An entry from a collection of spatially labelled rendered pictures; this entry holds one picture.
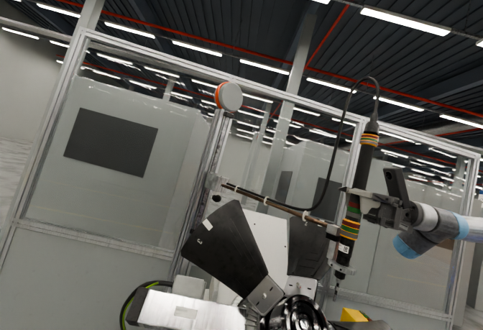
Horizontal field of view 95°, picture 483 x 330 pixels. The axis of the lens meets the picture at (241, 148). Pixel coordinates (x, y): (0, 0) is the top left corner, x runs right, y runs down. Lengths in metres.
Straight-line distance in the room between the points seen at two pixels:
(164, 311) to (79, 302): 0.89
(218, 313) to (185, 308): 0.09
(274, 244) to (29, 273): 1.23
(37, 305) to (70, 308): 0.15
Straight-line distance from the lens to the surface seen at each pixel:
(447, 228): 0.84
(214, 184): 1.03
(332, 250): 0.70
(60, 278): 1.59
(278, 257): 1.00
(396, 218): 0.73
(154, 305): 0.76
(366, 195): 0.66
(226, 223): 0.69
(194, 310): 0.76
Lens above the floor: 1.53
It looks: 5 degrees up
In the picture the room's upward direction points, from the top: 15 degrees clockwise
